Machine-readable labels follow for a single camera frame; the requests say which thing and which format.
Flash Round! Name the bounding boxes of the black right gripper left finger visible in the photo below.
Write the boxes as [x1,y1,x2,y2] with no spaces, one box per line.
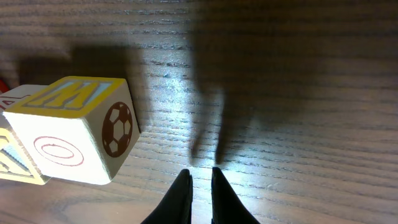
[141,169,193,224]

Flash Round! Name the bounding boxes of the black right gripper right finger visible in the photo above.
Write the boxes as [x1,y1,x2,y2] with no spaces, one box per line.
[211,167,259,224]

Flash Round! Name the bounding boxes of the yellow M airplane block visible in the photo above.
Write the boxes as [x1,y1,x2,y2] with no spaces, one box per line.
[3,76,140,185]

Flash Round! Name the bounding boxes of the yellow K block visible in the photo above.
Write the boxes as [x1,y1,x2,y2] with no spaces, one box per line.
[0,84,52,186]

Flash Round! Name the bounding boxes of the green Z cat block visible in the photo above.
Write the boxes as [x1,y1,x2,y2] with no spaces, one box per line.
[0,79,10,94]

